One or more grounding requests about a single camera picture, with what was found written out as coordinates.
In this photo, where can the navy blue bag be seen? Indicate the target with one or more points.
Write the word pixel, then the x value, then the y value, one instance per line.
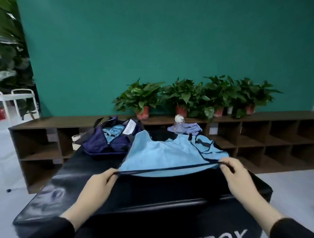
pixel 93 144

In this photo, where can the white metal rack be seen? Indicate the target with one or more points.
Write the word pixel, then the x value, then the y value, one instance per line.
pixel 12 54

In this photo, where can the person's right forearm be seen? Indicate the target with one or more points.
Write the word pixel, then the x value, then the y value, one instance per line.
pixel 270 218

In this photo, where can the wooden shelf cabinet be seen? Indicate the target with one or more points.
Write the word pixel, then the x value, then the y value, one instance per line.
pixel 274 142

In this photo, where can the person's left forearm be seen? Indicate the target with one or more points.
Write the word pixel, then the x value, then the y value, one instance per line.
pixel 73 218

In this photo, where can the black leather bench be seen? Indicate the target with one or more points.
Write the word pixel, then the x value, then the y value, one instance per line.
pixel 54 196

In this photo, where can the green plant in red pot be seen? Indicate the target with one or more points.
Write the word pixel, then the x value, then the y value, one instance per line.
pixel 184 93
pixel 257 93
pixel 140 95

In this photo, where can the small white-lidded jar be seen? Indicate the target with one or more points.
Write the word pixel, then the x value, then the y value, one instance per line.
pixel 76 142

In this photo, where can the clear bottle silver cap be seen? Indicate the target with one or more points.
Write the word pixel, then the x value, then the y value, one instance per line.
pixel 179 122

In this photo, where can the person's right hand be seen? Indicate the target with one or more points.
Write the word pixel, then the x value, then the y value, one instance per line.
pixel 240 179

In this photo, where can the white wheeled cart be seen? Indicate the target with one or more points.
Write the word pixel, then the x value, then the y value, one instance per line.
pixel 22 93

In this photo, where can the green plant in white pot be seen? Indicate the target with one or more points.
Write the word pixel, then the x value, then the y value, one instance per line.
pixel 218 90

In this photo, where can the person's left hand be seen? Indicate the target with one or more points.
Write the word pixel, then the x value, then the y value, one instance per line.
pixel 100 189

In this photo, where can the purple cloth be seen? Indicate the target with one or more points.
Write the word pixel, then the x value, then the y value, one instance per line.
pixel 189 128

